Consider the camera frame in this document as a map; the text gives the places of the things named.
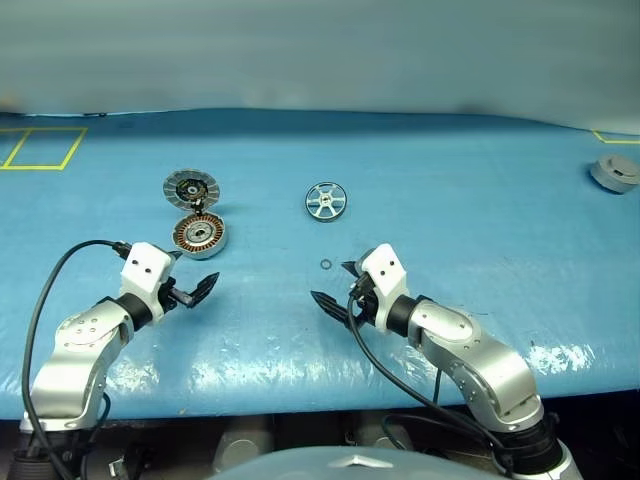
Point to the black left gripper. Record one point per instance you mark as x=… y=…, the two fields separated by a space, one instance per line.
x=170 y=295

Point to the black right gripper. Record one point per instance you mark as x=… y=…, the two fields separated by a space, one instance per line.
x=364 y=305

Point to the grey motor stator housing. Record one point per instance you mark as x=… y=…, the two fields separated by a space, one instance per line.
x=200 y=236

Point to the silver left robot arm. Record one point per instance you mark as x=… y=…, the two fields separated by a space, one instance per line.
x=75 y=345

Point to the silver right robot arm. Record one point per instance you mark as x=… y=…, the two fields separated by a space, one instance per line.
x=475 y=360

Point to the silver spoked motor rotor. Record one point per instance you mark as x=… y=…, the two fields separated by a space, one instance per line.
x=325 y=201

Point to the grey round part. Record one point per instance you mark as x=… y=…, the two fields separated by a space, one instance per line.
x=612 y=175

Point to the blue plastic table cover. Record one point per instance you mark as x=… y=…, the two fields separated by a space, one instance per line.
x=450 y=250

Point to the grey rounded robot torso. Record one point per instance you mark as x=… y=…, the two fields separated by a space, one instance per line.
x=350 y=465

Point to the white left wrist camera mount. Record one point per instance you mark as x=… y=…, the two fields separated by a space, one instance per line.
x=145 y=270

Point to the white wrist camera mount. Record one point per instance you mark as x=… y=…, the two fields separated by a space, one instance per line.
x=145 y=270
x=387 y=280

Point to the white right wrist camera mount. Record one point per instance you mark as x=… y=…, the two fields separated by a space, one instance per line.
x=387 y=280

